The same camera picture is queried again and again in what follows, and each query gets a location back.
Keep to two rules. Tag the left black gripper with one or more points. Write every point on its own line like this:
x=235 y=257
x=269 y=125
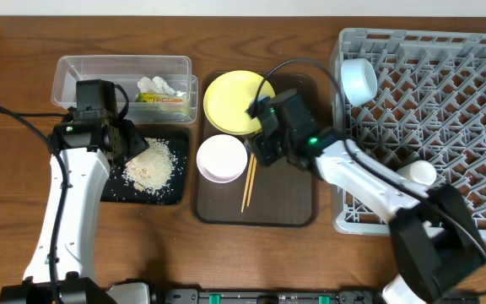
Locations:
x=126 y=141

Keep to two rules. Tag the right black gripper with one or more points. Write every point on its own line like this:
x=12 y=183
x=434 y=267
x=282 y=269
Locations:
x=259 y=144

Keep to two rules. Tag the wooden chopstick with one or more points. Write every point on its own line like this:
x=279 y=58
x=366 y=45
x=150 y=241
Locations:
x=251 y=179
x=245 y=189

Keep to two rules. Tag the pile of rice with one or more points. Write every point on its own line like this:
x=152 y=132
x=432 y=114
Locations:
x=151 y=171

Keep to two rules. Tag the green orange snack wrapper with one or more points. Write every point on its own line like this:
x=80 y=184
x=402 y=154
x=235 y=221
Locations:
x=152 y=98

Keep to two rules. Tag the white bowl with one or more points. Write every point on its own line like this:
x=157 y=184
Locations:
x=221 y=158

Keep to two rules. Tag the white tissue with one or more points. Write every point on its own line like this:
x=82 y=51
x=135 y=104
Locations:
x=158 y=86

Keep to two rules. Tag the yellow plate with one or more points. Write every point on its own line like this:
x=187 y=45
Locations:
x=228 y=97

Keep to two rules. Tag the light blue bowl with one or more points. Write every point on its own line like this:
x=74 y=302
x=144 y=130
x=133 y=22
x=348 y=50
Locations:
x=359 y=81

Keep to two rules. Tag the white cup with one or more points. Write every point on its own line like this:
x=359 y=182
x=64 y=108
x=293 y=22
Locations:
x=420 y=171

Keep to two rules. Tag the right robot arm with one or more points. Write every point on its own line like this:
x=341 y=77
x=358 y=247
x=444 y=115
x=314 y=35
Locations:
x=434 y=240

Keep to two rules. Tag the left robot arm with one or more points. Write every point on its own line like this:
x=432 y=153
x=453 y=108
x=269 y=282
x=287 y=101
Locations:
x=62 y=269

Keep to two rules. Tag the black waste tray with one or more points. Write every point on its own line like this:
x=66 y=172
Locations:
x=117 y=189

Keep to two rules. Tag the grey dishwasher rack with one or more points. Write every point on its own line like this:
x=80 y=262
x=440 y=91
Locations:
x=430 y=105

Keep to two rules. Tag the dark brown serving tray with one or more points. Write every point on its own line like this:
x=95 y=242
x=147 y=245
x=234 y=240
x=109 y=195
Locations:
x=282 y=194

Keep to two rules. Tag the clear plastic bin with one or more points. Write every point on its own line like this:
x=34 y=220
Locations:
x=127 y=70

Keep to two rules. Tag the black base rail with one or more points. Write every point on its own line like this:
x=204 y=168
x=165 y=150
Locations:
x=193 y=296

